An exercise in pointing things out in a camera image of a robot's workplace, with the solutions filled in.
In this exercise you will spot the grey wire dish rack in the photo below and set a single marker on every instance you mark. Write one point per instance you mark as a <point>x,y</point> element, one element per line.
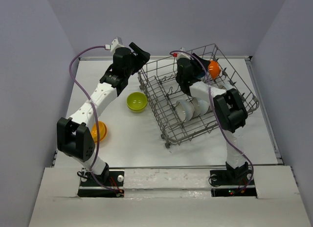
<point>158,81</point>

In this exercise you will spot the white bowl red rim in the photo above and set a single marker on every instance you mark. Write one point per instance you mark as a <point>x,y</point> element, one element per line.
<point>214,69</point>

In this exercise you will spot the blue bowl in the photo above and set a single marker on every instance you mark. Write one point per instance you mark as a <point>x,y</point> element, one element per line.
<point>199,72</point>

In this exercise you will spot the white bowl stack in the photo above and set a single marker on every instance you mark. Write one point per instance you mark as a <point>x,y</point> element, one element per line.
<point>184,110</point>

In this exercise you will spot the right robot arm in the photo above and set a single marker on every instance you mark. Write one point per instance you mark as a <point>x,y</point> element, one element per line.
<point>228,109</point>

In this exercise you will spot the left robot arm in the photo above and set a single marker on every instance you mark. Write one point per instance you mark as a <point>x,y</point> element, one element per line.
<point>74,137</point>

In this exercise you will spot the green bowl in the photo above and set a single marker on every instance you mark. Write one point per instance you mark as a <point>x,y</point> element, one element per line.
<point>137,102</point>

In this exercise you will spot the orange bowl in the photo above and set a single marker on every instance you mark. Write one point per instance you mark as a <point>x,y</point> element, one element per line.
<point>102,131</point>

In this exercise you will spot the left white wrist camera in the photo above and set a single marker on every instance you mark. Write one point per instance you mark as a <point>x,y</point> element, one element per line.
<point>116,43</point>

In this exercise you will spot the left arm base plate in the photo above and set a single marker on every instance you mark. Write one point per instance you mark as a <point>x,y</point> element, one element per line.
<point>112,187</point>

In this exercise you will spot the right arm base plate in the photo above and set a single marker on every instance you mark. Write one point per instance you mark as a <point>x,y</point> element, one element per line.
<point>222,186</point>

